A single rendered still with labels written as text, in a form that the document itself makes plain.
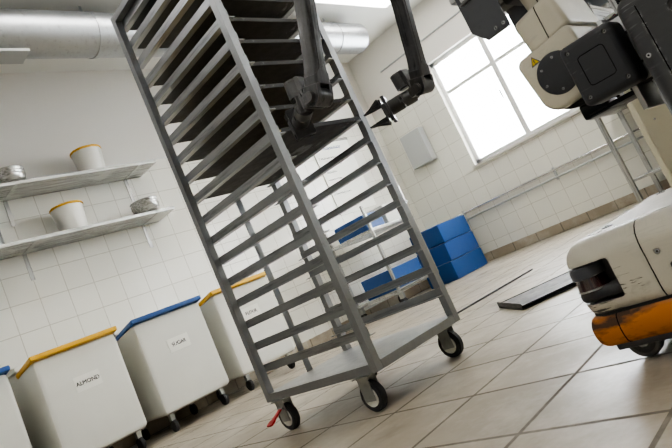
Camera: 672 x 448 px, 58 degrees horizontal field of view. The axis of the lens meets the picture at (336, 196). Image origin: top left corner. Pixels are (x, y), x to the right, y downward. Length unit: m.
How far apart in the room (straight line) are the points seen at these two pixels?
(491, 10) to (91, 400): 3.24
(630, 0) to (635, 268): 0.53
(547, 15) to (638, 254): 0.60
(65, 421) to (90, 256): 1.46
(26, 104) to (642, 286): 4.77
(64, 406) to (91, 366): 0.27
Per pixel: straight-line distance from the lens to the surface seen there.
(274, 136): 2.01
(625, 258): 1.37
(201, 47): 2.33
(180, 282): 5.23
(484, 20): 1.64
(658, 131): 2.18
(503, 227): 7.03
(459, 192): 7.21
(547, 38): 1.58
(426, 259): 2.27
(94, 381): 4.07
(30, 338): 4.72
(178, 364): 4.31
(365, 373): 2.00
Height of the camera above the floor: 0.39
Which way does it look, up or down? 8 degrees up
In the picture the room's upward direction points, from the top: 24 degrees counter-clockwise
